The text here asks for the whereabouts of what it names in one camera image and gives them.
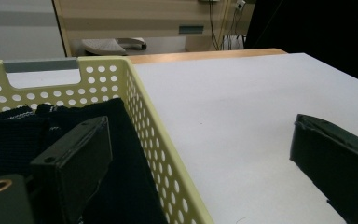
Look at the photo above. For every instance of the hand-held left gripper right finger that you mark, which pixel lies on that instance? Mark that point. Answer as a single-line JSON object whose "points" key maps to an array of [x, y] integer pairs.
{"points": [[338, 158]]}

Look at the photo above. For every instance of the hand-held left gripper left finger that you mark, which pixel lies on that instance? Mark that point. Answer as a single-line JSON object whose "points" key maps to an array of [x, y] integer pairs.
{"points": [[77, 161]]}

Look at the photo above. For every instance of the black garment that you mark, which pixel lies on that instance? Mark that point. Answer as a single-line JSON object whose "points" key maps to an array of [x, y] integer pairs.
{"points": [[127, 186]]}

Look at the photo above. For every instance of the pale yellow perforated plastic basket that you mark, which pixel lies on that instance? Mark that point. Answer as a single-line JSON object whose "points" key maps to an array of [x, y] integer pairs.
{"points": [[155, 124]]}

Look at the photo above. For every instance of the white office chair base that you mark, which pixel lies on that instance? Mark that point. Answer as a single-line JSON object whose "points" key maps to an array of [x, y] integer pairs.
{"points": [[105, 46]]}

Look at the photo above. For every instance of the dark curtain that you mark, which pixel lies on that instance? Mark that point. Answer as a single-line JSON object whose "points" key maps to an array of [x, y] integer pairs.
{"points": [[310, 28]]}

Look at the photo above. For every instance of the white cabinet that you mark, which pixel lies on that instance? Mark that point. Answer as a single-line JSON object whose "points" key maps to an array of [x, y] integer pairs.
{"points": [[18, 25]]}

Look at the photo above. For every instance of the wooden table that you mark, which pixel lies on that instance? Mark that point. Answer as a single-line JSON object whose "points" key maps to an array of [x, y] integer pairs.
{"points": [[199, 56]]}

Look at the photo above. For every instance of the white wall outlet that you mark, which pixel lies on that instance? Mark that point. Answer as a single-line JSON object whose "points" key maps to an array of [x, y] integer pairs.
{"points": [[240, 4]]}

